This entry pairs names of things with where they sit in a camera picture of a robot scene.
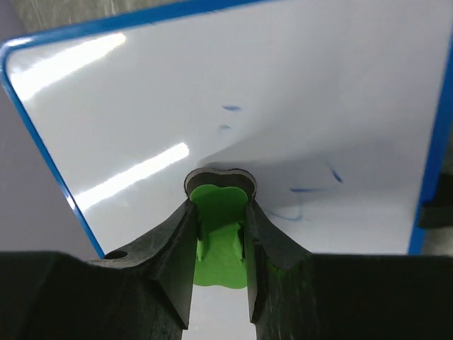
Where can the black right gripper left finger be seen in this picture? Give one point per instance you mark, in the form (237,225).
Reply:
(142,290)

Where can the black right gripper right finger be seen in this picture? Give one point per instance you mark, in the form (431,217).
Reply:
(296,294)

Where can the green whiteboard eraser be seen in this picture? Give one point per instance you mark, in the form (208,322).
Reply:
(220,197)

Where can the blue framed whiteboard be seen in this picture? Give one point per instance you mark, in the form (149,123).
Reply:
(340,110)

